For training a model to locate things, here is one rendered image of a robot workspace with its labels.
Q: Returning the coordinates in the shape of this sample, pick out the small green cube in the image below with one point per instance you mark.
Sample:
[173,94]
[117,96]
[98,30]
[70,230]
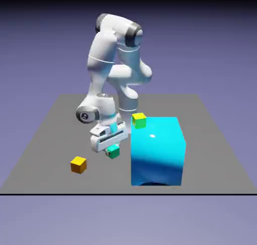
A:
[114,151]

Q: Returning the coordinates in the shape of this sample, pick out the small yellow-green cube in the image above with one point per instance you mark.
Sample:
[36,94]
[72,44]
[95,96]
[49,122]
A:
[139,120]

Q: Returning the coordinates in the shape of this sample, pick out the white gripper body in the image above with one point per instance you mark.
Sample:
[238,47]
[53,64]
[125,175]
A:
[112,140]

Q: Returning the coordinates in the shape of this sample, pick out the large cyan box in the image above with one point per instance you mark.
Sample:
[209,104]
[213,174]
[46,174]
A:
[157,150]

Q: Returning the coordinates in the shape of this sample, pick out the small orange cube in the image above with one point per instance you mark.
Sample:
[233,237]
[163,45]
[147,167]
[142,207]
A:
[78,164]

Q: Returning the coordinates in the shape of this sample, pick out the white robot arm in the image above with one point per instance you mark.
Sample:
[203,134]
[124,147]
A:
[104,54]

